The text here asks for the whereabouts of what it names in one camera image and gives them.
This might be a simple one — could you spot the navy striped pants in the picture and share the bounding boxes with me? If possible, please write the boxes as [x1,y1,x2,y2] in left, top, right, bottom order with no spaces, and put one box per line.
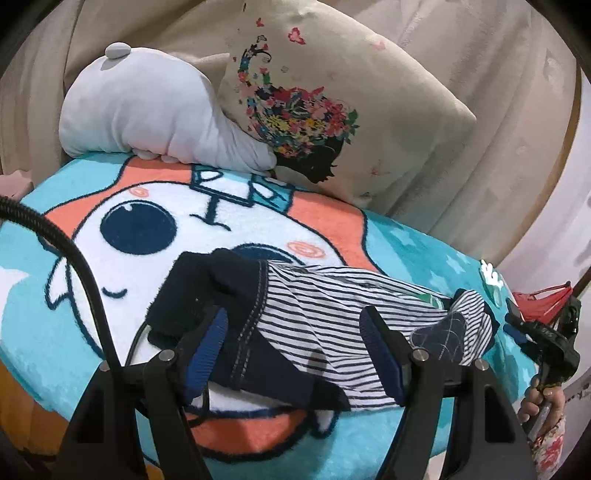
[146,249,499,411]

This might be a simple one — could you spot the red bag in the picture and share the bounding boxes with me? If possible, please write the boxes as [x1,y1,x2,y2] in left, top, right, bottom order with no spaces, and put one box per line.
[513,281,573,325]

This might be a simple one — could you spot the right hand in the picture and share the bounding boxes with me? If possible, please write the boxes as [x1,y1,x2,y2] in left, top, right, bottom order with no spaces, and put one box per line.
[517,382,565,436]

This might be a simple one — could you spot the teal cartoon blanket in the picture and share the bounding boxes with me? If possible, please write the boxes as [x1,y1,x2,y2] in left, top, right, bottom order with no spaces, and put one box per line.
[0,151,539,480]

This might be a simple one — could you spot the beige curtain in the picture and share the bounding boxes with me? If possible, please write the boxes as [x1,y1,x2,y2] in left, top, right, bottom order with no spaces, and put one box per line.
[1,1,581,261]

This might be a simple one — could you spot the black cable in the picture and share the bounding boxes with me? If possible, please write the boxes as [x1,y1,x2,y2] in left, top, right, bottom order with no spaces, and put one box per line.
[0,195,123,370]

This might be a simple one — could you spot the grey plush pillow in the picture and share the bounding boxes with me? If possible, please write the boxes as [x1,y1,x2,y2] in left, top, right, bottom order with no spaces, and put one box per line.
[58,42,276,173]

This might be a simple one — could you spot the floral sleeve forearm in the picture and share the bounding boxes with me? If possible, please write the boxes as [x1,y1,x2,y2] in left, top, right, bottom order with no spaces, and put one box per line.
[531,417,566,480]

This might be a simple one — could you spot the beige floral cushion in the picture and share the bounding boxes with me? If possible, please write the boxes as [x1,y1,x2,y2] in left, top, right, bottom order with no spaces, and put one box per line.
[218,1,476,206]

